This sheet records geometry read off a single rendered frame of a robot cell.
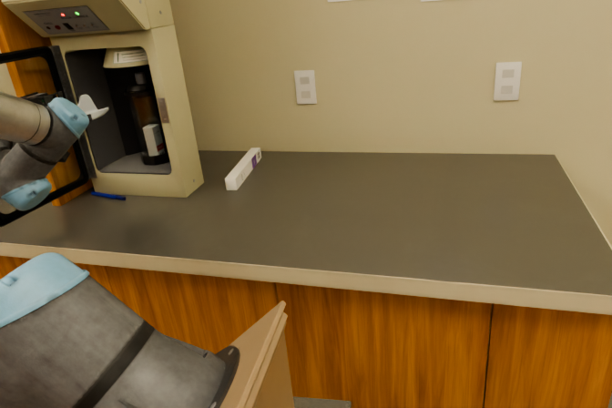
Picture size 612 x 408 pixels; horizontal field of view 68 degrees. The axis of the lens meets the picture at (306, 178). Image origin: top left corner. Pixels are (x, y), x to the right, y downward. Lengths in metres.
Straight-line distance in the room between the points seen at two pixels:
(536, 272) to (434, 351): 0.27
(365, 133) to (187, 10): 0.74
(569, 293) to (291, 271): 0.51
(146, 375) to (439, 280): 0.60
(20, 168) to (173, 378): 0.60
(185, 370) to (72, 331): 0.11
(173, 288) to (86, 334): 0.71
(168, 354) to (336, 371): 0.71
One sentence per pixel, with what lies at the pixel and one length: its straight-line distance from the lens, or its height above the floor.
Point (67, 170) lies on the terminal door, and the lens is 1.47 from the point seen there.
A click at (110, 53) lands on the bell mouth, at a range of 1.39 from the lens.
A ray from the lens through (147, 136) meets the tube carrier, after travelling 1.43.
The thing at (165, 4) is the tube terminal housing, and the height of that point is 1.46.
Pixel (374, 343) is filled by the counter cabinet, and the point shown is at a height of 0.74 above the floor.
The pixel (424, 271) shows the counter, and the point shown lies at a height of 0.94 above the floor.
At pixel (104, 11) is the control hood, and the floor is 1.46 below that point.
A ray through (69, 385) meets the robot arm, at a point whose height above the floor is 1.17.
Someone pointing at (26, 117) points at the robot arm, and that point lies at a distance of 0.89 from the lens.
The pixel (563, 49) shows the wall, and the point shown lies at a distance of 1.53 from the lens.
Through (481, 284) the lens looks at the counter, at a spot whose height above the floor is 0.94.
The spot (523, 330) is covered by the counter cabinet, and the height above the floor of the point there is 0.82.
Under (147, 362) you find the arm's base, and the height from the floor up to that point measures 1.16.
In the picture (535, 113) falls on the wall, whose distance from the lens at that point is 1.56.
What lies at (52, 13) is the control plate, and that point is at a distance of 1.33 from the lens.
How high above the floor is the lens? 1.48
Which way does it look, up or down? 23 degrees down
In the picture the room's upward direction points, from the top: 5 degrees counter-clockwise
